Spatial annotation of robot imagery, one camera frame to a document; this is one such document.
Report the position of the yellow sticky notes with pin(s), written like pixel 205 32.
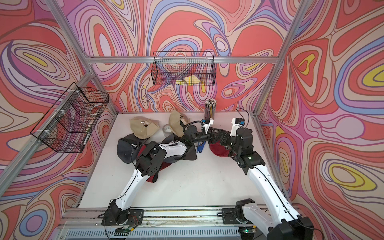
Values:
pixel 189 81

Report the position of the dark red cap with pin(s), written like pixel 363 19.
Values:
pixel 218 150
pixel 149 162

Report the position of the black wire basket left wall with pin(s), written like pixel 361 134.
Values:
pixel 68 124

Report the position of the black wire basket wall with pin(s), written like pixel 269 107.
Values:
pixel 168 66
pixel 68 124

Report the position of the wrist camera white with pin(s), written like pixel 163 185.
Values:
pixel 236 124
pixel 207 124

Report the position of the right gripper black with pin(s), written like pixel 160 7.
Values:
pixel 227 139

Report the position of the dark grey cap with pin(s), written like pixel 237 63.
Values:
pixel 128 148
pixel 189 155

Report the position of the beige cap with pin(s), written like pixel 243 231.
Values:
pixel 176 122
pixel 143 128

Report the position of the black wire basket back wall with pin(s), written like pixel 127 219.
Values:
pixel 168 66

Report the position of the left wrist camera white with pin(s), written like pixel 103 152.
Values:
pixel 207 124

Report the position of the dark red cap front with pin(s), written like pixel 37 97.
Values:
pixel 149 162

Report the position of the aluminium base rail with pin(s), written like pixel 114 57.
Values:
pixel 212 222

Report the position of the clear tape roll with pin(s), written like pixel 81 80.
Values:
pixel 167 129

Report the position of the pencil cup with pencils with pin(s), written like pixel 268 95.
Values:
pixel 210 108

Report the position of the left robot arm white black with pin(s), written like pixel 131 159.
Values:
pixel 119 212

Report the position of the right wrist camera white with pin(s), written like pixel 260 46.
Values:
pixel 236 124

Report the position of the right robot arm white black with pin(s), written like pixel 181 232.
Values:
pixel 283 221

